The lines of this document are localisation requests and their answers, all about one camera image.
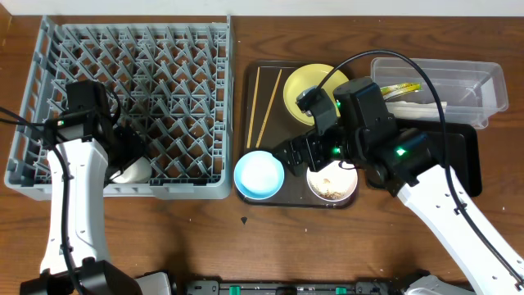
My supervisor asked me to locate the small white cup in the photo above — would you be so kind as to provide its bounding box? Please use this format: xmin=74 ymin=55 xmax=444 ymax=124
xmin=110 ymin=157 xmax=152 ymax=184

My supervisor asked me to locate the white bowl with food scraps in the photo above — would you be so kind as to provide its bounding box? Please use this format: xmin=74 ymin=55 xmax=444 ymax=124
xmin=306 ymin=161 xmax=359 ymax=202

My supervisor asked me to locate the wooden chopstick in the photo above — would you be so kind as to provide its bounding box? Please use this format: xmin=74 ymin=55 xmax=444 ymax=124
xmin=246 ymin=67 xmax=260 ymax=149
xmin=255 ymin=69 xmax=282 ymax=148

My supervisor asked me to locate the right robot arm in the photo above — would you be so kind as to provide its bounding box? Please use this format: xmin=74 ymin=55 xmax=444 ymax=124
xmin=273 ymin=78 xmax=523 ymax=294

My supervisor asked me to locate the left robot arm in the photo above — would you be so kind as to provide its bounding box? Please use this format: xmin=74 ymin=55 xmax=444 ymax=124
xmin=20 ymin=80 xmax=151 ymax=294

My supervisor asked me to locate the grey plastic dishwasher rack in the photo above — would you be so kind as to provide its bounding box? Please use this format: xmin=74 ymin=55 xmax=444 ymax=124
xmin=20 ymin=17 xmax=234 ymax=200

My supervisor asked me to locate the black waste tray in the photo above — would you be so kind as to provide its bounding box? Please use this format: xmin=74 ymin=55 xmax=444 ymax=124
xmin=396 ymin=119 xmax=482 ymax=197

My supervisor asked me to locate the clear plastic waste bin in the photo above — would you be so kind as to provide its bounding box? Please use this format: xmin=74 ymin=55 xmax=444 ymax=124
xmin=371 ymin=57 xmax=508 ymax=129

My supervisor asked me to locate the dark brown serving tray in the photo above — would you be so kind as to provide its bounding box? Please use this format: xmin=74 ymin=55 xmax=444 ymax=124
xmin=238 ymin=61 xmax=359 ymax=209

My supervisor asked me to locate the light blue bowl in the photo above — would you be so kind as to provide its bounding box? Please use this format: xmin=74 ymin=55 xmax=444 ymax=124
xmin=233 ymin=150 xmax=285 ymax=200

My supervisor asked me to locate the yellow round plate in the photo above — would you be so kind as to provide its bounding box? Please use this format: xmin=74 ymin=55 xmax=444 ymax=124
xmin=283 ymin=64 xmax=349 ymax=126

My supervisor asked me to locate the white paper napkin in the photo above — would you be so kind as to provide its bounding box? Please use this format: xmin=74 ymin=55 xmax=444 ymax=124
xmin=386 ymin=101 xmax=440 ymax=120

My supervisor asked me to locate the green yellow wrapper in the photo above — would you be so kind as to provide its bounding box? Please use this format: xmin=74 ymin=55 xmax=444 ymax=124
xmin=380 ymin=83 xmax=422 ymax=101

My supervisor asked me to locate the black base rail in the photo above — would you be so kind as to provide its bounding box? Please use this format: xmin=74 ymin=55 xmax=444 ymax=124
xmin=134 ymin=268 xmax=476 ymax=295

